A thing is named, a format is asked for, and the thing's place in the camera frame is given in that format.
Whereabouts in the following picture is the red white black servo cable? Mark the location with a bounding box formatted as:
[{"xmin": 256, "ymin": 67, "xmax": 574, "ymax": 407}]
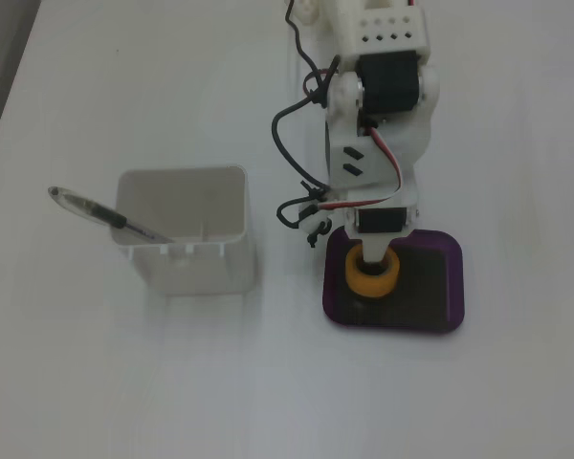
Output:
[{"xmin": 315, "ymin": 124, "xmax": 406, "ymax": 211}]

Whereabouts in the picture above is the black ballpoint pen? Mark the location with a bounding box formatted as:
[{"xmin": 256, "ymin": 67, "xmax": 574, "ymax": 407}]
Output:
[{"xmin": 46, "ymin": 185, "xmax": 176, "ymax": 244}]

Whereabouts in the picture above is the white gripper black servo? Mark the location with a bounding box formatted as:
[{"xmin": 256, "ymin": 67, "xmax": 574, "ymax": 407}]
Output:
[{"xmin": 342, "ymin": 184, "xmax": 421, "ymax": 265}]

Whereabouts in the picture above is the purple tray with black liner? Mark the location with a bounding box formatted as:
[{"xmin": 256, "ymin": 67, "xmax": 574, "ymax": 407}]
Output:
[{"xmin": 321, "ymin": 227, "xmax": 466, "ymax": 335}]

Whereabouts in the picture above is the yellow masking tape roll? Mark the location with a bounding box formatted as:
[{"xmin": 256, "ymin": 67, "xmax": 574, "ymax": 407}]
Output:
[{"xmin": 343, "ymin": 244, "xmax": 401, "ymax": 298}]

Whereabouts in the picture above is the white plastic pen holder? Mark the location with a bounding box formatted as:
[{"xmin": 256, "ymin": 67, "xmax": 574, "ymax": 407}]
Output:
[{"xmin": 110, "ymin": 164, "xmax": 257, "ymax": 296}]

